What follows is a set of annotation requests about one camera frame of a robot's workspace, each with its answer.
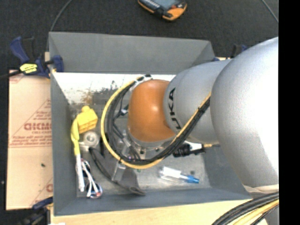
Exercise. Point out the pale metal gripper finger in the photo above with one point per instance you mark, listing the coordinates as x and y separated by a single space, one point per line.
119 172

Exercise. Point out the grey metal bin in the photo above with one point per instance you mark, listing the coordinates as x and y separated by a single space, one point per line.
126 55

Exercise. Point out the brown cardboard board red print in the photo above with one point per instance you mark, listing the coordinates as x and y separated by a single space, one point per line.
28 125

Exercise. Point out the black cylinder on white bracket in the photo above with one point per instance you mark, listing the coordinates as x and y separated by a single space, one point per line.
182 150

